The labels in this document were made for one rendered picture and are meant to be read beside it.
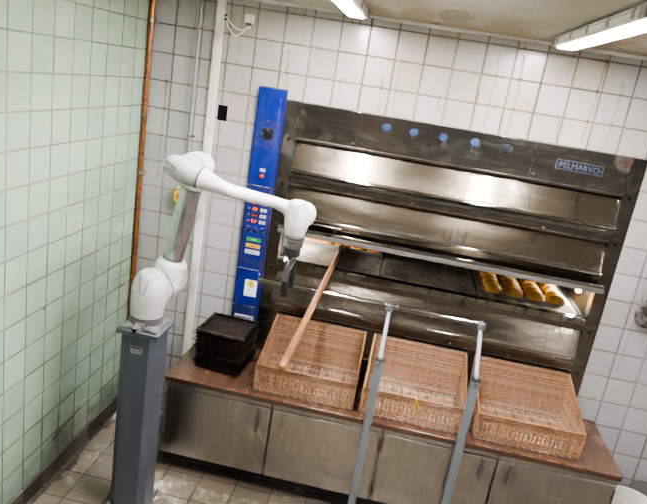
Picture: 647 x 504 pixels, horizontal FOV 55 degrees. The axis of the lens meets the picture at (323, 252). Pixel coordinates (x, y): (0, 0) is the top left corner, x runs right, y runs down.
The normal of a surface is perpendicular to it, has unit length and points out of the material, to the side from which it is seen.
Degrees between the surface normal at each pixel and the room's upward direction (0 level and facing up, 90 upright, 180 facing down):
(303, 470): 90
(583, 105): 90
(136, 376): 90
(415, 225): 70
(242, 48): 90
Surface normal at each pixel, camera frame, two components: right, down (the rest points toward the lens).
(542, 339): -0.09, -0.08
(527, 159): -0.15, 0.26
